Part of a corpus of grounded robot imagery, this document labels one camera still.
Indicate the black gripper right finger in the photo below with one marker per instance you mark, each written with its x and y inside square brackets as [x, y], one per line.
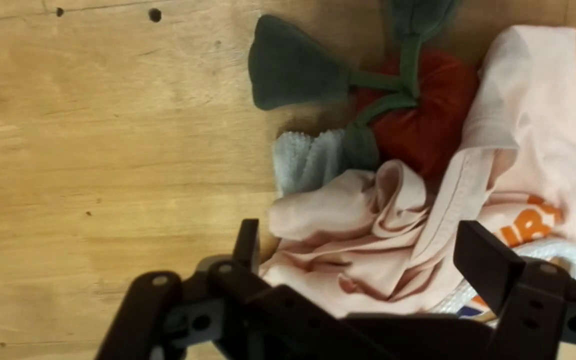
[534, 301]

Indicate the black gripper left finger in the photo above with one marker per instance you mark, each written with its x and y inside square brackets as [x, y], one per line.
[235, 286]

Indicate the pale peach shirt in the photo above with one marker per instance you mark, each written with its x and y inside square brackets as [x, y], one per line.
[534, 121]

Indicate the red radish plush green leaves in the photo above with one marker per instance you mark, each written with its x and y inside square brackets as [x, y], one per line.
[429, 113]

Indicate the white towel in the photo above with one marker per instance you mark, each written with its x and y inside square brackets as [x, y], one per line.
[305, 163]

